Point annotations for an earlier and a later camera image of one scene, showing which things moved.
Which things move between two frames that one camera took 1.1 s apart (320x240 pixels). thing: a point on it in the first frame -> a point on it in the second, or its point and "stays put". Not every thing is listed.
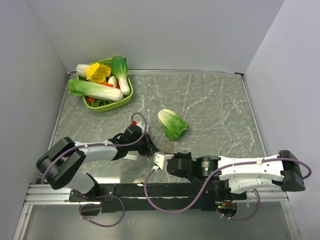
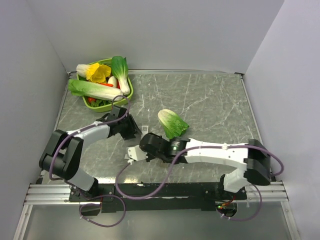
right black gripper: x=187 y=155 -> x=149 y=156
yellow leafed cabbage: x=94 y=72 stays put
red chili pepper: x=107 y=84 stays put
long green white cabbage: x=87 y=88 stays put
